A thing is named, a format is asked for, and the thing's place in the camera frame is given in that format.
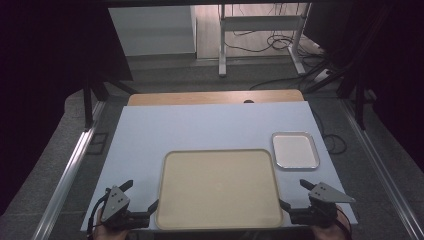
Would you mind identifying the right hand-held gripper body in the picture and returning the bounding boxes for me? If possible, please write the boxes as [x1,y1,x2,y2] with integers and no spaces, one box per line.
[289,181,357,230]

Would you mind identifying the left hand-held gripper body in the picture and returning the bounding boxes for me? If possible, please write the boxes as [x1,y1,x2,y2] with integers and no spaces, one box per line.
[99,185,151,231]

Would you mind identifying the person's right hand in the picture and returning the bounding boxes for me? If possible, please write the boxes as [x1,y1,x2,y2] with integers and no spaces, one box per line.
[311,204,353,240]

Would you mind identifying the person's left hand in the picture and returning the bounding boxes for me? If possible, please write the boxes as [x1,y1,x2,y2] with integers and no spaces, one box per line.
[92,208,132,240]

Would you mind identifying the small white square plate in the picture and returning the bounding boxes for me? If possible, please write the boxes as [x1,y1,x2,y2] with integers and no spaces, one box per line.
[271,131,321,170]

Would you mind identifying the large beige plastic tray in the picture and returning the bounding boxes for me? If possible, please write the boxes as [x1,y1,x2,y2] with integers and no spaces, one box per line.
[155,148,284,231]

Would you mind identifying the white board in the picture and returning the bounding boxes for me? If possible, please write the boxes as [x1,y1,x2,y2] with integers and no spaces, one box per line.
[80,101,359,232]

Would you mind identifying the black stand leg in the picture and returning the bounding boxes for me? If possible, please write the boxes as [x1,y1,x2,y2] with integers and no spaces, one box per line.
[81,63,141,132]
[303,49,378,131]

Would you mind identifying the white power strip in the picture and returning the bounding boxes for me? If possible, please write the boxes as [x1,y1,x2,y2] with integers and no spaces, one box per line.
[313,68,333,84]

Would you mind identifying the wooden table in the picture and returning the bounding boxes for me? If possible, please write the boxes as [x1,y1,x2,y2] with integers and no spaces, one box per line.
[127,89,305,107]

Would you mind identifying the white cabinet panel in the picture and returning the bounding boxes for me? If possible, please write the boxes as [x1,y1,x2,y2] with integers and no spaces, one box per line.
[108,5,198,57]

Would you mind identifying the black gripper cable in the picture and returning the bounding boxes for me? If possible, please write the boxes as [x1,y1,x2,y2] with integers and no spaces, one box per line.
[86,189,111,240]

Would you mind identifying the black coiled cable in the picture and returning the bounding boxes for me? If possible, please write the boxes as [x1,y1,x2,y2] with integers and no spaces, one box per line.
[311,108,348,156]

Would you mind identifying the aluminium floor rail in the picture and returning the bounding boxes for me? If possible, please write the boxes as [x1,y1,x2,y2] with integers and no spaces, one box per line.
[31,101,107,240]
[339,99,424,240]

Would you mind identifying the black floor cables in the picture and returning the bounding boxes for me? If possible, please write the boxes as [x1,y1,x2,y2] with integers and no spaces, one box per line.
[223,3,326,58]

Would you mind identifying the white metal desk frame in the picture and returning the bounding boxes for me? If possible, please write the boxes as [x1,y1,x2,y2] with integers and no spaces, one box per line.
[218,3,313,78]

